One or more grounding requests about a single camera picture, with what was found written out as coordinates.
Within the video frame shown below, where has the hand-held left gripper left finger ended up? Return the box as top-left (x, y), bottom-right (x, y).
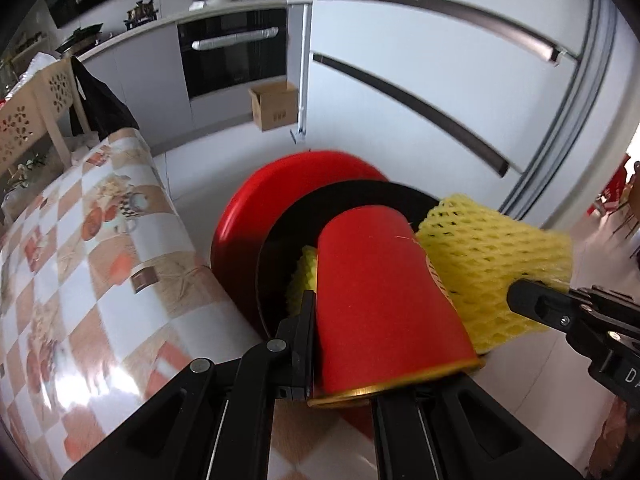
top-left (62, 290), bottom-right (317, 480)

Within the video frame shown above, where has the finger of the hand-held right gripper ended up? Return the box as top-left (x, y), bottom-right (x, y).
top-left (506, 280), bottom-right (596, 335)

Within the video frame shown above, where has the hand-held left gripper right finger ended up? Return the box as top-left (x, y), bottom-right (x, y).
top-left (370, 371), bottom-right (586, 480)

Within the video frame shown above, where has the yellow foam net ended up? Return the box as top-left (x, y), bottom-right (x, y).
top-left (287, 246), bottom-right (318, 311)
top-left (415, 195), bottom-right (573, 356)

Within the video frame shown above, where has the black trash bin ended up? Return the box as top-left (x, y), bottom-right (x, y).
top-left (255, 178), bottom-right (443, 341)

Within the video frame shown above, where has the red paper cup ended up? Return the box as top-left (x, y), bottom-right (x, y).
top-left (307, 206), bottom-right (486, 408)

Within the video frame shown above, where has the red round stool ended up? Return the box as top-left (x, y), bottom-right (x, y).
top-left (210, 150), bottom-right (391, 336)

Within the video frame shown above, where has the cardboard box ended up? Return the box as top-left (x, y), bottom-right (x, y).
top-left (248, 81), bottom-right (301, 132)

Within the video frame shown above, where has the white refrigerator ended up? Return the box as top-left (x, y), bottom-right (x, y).
top-left (300, 0), bottom-right (601, 211)

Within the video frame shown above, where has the black built-in oven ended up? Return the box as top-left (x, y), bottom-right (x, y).
top-left (176, 7), bottom-right (290, 101)

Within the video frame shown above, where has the grey kitchen counter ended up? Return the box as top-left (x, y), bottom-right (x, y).
top-left (75, 0), bottom-right (301, 156)

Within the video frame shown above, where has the dark cloth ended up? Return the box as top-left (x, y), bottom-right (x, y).
top-left (69, 56), bottom-right (140, 141)

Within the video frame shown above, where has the beige plastic chair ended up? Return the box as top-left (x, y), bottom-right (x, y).
top-left (0, 57), bottom-right (81, 226)

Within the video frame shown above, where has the steel cooking pot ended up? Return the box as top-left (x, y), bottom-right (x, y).
top-left (125, 0), bottom-right (162, 28)

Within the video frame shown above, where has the black wok with lid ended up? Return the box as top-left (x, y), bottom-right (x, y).
top-left (55, 22), bottom-right (103, 53)

